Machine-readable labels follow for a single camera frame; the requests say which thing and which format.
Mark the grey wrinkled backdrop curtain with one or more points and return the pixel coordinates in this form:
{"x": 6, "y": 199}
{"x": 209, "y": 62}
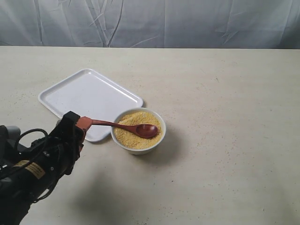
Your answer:
{"x": 271, "y": 24}

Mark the yellow millet grains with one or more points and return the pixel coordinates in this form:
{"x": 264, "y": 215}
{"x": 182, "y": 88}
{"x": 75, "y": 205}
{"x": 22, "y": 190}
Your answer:
{"x": 131, "y": 140}

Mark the brown wooden spoon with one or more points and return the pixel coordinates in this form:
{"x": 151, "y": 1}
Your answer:
{"x": 141, "y": 130}

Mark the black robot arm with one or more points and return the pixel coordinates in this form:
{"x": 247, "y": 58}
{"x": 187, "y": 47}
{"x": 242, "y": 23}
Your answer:
{"x": 17, "y": 193}

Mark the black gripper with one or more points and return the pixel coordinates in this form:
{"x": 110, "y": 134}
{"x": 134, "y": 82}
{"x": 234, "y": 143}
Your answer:
{"x": 54, "y": 155}

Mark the white ceramic bowl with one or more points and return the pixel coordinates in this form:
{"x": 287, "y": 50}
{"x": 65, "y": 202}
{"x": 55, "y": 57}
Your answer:
{"x": 142, "y": 151}

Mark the white rectangular plastic tray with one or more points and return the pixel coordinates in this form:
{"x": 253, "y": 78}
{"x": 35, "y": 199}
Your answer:
{"x": 91, "y": 94}

